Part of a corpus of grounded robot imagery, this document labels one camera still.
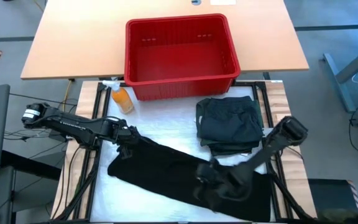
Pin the red plastic bin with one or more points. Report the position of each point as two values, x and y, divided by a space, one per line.
182 88

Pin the dark green pants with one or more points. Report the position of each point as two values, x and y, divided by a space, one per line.
225 143

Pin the light wooden desk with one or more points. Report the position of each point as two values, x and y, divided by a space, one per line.
73 40

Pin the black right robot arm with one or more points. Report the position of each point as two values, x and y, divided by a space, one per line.
269 149

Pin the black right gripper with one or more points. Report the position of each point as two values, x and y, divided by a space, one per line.
211 175

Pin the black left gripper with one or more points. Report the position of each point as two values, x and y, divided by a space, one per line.
127 134

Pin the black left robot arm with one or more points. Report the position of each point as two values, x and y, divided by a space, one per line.
73 124

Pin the grey desk leg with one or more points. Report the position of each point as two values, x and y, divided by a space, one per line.
346 71

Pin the black garment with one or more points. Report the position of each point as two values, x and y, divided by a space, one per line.
160 171

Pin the orange spray bottle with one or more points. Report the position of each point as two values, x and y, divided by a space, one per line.
122 99

